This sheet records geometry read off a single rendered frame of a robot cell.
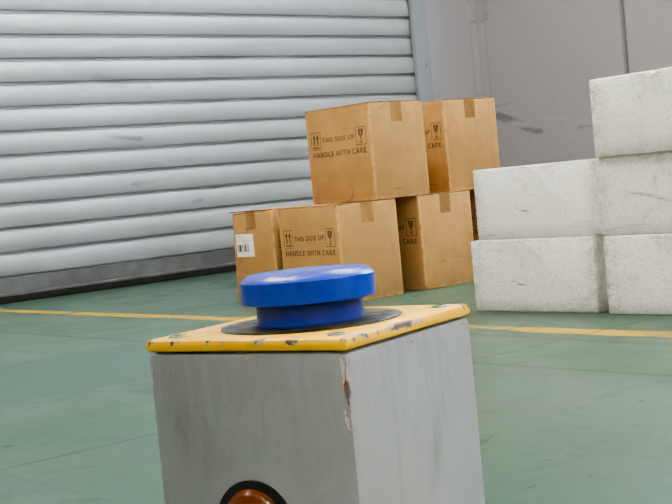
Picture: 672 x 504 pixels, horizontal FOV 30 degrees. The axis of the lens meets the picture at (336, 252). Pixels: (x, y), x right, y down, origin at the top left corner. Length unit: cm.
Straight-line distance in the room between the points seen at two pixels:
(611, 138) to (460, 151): 129
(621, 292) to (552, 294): 21
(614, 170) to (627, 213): 10
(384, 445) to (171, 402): 6
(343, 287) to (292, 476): 5
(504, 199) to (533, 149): 383
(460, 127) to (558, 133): 275
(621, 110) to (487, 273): 58
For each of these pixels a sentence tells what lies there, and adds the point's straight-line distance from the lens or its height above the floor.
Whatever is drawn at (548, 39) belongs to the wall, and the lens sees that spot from 690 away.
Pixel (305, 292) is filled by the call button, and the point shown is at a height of 32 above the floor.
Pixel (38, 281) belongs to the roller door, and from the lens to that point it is 542.
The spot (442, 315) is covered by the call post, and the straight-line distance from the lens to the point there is 37.
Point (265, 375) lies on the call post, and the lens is 34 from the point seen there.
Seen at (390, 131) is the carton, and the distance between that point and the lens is 390.
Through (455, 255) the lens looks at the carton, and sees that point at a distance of 407.
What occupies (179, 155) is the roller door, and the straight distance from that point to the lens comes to 578.
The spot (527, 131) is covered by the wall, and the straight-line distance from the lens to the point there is 701.
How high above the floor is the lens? 35
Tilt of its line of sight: 3 degrees down
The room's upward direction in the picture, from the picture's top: 5 degrees counter-clockwise
